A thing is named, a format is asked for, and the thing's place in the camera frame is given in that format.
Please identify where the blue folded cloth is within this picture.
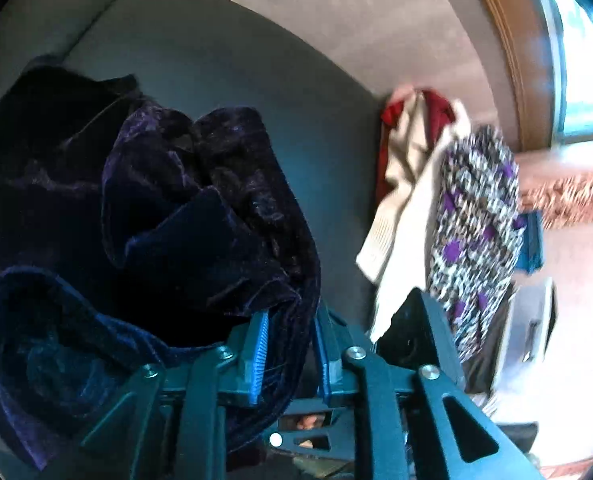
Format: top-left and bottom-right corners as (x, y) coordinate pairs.
(515, 210), (545, 274)

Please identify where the brown patterned curtain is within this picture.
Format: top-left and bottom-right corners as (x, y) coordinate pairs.
(519, 170), (593, 232)

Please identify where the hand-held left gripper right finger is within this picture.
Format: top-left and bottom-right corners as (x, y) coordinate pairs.
(313, 305), (544, 480)

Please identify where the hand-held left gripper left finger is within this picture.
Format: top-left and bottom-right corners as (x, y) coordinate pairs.
(76, 310), (272, 480)

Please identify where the cream knit garment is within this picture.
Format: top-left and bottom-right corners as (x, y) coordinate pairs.
(355, 92), (472, 344)

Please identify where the purple embossed velvet garment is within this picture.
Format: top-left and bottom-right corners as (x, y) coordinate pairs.
(0, 57), (323, 471)

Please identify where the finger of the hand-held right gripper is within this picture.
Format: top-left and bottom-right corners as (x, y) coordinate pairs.
(261, 407), (358, 463)

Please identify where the wooden framed window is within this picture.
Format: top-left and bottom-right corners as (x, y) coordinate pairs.
(461, 0), (593, 153)

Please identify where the red garment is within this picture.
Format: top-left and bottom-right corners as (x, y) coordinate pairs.
(376, 87), (455, 202)

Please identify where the leopard print garment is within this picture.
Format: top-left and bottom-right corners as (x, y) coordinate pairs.
(426, 125), (528, 362)

